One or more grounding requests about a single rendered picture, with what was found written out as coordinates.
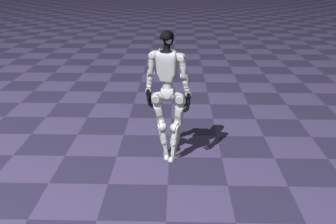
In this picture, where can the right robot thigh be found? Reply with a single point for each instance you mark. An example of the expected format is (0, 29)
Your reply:
(179, 107)

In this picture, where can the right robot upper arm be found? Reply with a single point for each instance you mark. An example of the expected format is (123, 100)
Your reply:
(181, 58)

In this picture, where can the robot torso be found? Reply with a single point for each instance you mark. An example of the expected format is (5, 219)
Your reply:
(166, 68)

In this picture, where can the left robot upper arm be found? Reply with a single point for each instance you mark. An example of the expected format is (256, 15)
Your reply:
(151, 63)

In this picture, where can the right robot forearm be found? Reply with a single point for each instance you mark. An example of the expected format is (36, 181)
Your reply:
(186, 85)

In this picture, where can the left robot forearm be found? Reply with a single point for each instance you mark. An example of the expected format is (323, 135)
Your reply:
(149, 82)

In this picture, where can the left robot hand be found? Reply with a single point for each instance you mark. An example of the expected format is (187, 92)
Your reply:
(149, 98)

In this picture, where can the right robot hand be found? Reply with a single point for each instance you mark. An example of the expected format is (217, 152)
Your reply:
(187, 104)

